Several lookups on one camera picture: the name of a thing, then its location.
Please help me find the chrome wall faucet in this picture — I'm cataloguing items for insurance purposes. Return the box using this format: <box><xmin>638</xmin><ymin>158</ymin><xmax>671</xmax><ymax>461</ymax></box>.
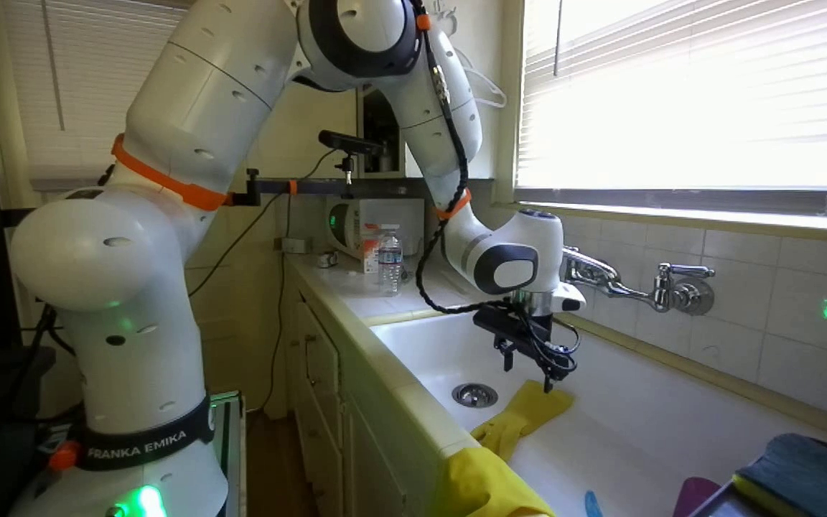
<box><xmin>563</xmin><ymin>245</ymin><xmax>720</xmax><ymax>320</ymax></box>

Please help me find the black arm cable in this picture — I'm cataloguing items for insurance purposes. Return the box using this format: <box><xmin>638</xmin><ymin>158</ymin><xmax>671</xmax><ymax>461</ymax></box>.
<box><xmin>410</xmin><ymin>0</ymin><xmax>536</xmax><ymax>317</ymax></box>

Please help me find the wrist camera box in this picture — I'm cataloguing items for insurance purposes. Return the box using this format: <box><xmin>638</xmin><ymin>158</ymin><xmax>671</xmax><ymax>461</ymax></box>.
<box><xmin>549</xmin><ymin>281</ymin><xmax>589</xmax><ymax>317</ymax></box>

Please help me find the yellow cloth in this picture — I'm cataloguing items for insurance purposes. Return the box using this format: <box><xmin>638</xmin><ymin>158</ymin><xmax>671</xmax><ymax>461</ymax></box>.
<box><xmin>444</xmin><ymin>446</ymin><xmax>553</xmax><ymax>517</ymax></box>
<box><xmin>471</xmin><ymin>379</ymin><xmax>578</xmax><ymax>461</ymax></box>

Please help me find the white window blind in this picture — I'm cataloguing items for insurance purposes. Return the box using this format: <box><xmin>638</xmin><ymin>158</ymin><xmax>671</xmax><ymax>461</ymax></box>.
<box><xmin>517</xmin><ymin>0</ymin><xmax>827</xmax><ymax>197</ymax></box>

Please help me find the white clothes hanger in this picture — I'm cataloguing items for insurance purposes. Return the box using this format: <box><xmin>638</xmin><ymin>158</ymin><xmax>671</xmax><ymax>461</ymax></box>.
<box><xmin>430</xmin><ymin>0</ymin><xmax>507</xmax><ymax>109</ymax></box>

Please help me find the cream kitchen cabinet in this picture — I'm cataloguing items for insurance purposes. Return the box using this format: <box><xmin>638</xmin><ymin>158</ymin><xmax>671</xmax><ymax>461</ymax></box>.
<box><xmin>280</xmin><ymin>276</ymin><xmax>453</xmax><ymax>517</ymax></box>

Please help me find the yellow cloth on sink edge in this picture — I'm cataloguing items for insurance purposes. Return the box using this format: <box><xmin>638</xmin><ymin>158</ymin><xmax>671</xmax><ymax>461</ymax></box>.
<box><xmin>444</xmin><ymin>446</ymin><xmax>553</xmax><ymax>517</ymax></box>

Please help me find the green framed rack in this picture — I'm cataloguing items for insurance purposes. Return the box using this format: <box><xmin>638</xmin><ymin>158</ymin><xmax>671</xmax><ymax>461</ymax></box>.
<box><xmin>203</xmin><ymin>388</ymin><xmax>250</xmax><ymax>517</ymax></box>

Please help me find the metal sink drain strainer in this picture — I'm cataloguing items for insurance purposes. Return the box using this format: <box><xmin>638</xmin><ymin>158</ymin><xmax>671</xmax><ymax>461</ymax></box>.
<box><xmin>451</xmin><ymin>382</ymin><xmax>499</xmax><ymax>411</ymax></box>

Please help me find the white porcelain sink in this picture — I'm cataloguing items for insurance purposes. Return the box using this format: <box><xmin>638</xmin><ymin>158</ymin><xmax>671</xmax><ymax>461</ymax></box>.
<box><xmin>368</xmin><ymin>294</ymin><xmax>827</xmax><ymax>517</ymax></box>

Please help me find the black horizontal rail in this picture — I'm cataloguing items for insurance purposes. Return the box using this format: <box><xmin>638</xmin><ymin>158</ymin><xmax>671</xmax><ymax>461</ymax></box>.
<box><xmin>223</xmin><ymin>169</ymin><xmax>435</xmax><ymax>211</ymax></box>

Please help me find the white blind beside door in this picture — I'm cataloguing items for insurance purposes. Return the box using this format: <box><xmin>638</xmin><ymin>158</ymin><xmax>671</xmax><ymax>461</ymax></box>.
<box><xmin>0</xmin><ymin>0</ymin><xmax>229</xmax><ymax>189</ymax></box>

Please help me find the round white green-lit object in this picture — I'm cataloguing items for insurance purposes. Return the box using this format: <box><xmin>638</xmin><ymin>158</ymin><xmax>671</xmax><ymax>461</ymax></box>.
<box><xmin>323</xmin><ymin>199</ymin><xmax>371</xmax><ymax>258</ymax></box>

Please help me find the black camera on stand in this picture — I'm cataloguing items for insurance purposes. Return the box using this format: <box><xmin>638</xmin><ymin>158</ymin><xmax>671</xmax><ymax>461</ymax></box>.
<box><xmin>315</xmin><ymin>126</ymin><xmax>385</xmax><ymax>176</ymax></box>

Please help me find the clear water bottle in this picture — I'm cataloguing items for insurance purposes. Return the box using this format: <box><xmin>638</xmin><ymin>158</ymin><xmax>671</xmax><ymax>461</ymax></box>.
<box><xmin>374</xmin><ymin>224</ymin><xmax>408</xmax><ymax>297</ymax></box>

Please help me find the teal cloth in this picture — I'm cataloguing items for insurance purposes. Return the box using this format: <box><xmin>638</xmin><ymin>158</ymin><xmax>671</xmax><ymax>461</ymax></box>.
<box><xmin>731</xmin><ymin>431</ymin><xmax>827</xmax><ymax>517</ymax></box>

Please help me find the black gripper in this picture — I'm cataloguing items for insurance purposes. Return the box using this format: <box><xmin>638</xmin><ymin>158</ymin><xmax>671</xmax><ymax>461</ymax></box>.
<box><xmin>471</xmin><ymin>300</ymin><xmax>580</xmax><ymax>396</ymax></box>

